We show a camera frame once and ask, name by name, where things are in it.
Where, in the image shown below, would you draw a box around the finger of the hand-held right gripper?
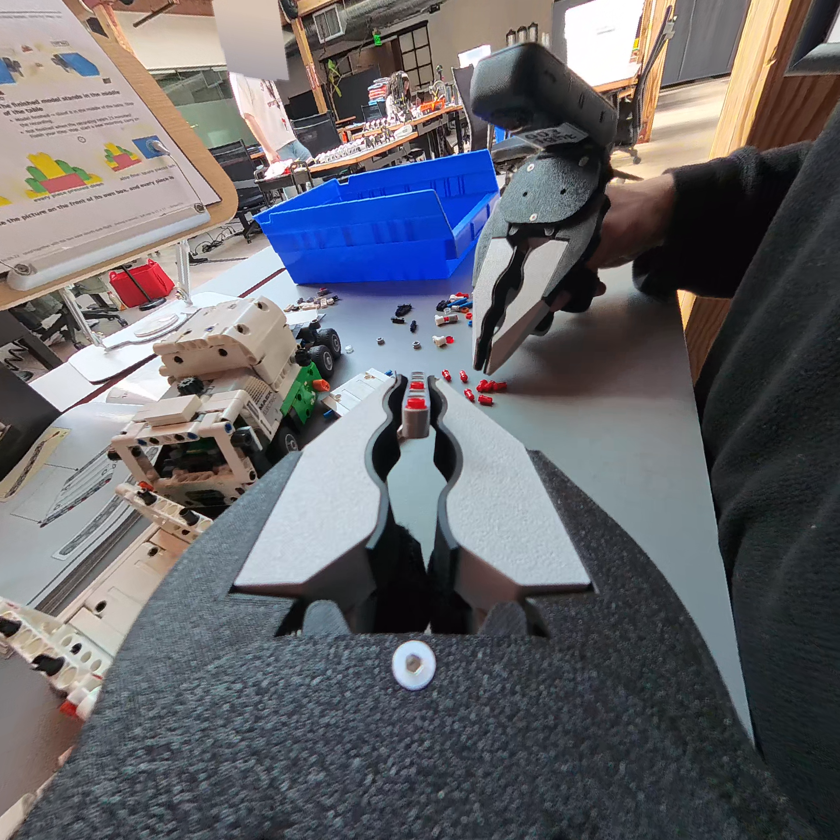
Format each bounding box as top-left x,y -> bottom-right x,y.
484,239 -> 573,376
472,236 -> 526,371

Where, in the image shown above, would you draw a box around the red bag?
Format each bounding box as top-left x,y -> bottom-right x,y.
108,258 -> 175,309

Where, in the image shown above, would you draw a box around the white and green lego truck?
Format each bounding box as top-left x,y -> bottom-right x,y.
108,295 -> 343,519

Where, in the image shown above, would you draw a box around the black lego set box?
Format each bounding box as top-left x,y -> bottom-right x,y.
0,364 -> 60,480

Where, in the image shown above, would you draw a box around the grey lego beam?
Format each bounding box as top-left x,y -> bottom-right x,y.
399,371 -> 434,441

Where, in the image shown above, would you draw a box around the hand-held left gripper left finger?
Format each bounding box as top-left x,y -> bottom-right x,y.
232,375 -> 409,634

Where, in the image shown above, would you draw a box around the printed instruction sheet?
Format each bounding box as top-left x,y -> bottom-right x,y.
0,0 -> 222,270

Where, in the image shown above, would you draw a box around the wooden pillar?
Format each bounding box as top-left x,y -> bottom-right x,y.
679,0 -> 815,388

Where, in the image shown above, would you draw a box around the long wooden work table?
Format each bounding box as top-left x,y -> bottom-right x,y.
252,105 -> 468,181

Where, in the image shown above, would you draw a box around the wooden clipboard stand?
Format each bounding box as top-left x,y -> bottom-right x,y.
0,0 -> 238,385

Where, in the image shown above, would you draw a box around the black framed poster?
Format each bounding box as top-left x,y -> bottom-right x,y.
784,0 -> 840,76

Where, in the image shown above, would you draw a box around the lego instruction booklet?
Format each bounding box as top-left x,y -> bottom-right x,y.
0,400 -> 142,605

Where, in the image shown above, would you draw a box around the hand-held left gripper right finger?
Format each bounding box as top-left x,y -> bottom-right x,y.
427,377 -> 595,634

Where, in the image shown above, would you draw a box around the person's right hand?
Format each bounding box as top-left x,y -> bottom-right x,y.
587,172 -> 678,270

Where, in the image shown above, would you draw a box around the pile of mixed lego pieces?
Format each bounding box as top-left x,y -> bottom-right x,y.
390,292 -> 475,329

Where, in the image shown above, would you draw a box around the white lego panel blue pins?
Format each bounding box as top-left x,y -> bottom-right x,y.
320,369 -> 398,421

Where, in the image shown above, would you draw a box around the wooden post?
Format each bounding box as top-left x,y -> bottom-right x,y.
289,16 -> 329,114

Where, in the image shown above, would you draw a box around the black office chair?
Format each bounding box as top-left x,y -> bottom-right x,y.
453,64 -> 500,158
289,112 -> 343,158
209,141 -> 263,224

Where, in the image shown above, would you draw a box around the group of red lego pins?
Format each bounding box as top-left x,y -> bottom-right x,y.
441,369 -> 509,404

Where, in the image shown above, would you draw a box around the blue plastic bin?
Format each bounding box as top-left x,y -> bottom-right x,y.
252,149 -> 501,284

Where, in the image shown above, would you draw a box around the black framed window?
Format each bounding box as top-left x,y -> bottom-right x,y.
397,29 -> 434,93

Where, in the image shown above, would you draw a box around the silver ventilation duct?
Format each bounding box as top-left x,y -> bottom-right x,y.
344,0 -> 460,40

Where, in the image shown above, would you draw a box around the person's right forearm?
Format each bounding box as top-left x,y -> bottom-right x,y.
633,141 -> 828,299

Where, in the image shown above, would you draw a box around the white lego garbage body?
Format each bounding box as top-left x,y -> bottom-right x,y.
0,482 -> 214,821

